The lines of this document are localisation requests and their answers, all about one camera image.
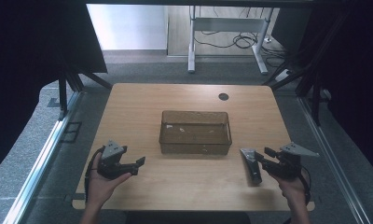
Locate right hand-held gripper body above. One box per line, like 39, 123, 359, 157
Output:
262, 142, 320, 181

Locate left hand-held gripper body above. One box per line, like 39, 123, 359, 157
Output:
97, 140, 139, 181

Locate black and silver tube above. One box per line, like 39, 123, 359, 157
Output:
239, 147, 264, 186

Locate person's right hand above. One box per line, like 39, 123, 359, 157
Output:
269, 173, 309, 205

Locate person's left hand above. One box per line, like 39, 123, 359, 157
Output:
86, 152, 133, 209

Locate clear brown plastic box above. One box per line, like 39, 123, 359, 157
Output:
158, 109, 233, 156

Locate person's dark clothing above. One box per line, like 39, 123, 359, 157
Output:
124, 211, 253, 224

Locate white power strip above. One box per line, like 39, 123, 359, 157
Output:
274, 68, 293, 82

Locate black metal stand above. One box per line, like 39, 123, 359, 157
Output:
57, 63, 114, 120
262, 12, 351, 127

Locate black curtain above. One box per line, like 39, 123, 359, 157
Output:
269, 3, 373, 181
0, 0, 108, 180

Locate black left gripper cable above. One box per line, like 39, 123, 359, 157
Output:
84, 147, 105, 203

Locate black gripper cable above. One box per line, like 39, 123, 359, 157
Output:
84, 147, 105, 203
299, 165, 312, 207

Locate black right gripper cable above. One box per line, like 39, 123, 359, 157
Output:
299, 165, 312, 207

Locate aluminium floor rail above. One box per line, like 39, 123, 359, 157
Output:
2, 91, 83, 224
297, 96, 372, 224

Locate black floor cables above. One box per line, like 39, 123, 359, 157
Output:
194, 28, 290, 68

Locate white metal desk frame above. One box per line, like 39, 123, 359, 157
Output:
186, 5, 274, 76

